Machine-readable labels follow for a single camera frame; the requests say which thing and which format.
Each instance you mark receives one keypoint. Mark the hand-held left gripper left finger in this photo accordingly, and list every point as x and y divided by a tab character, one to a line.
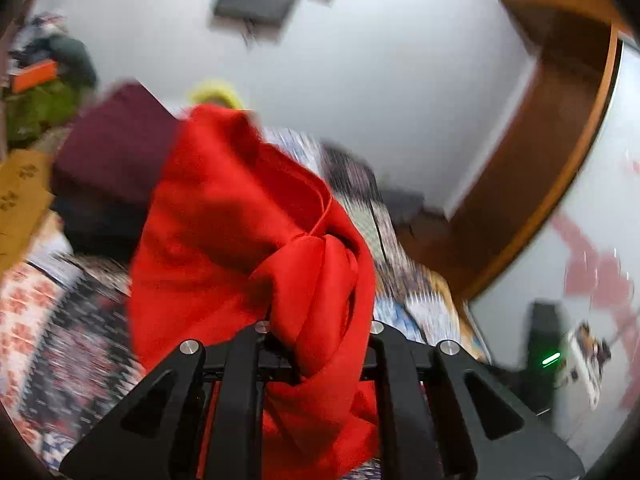
245	355

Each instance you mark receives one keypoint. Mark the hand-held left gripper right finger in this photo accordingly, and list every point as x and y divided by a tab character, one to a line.
395	360

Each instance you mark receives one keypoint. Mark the red zip jacket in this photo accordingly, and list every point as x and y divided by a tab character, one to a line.
225	235

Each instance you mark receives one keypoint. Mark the heap of clothes and boxes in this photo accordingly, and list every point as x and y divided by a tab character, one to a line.
35	30

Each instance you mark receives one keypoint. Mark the white and orange object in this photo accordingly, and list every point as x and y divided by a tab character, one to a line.
587	355

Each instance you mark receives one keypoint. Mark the grey backpack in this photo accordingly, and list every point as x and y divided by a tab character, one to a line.
400	202

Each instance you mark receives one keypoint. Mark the brown wooden door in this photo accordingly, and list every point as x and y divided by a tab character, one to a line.
525	160

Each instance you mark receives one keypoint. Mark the patchwork bed cover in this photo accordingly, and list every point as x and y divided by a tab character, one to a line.
60	320

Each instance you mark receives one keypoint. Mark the black folded clothing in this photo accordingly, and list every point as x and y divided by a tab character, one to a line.
100	230

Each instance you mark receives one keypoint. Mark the maroon folded clothing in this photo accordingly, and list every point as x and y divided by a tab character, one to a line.
115	145

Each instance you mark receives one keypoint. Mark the yellow curved object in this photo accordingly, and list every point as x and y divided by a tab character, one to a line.
215	91

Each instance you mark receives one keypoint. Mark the wooden lap desk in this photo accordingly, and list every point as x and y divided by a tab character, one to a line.
20	195

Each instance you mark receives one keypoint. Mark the green patterned cloth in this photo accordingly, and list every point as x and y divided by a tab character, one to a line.
40	110

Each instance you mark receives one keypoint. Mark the dark green bag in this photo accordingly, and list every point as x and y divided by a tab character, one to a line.
75	57

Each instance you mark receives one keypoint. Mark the orange box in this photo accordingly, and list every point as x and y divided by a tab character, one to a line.
34	76

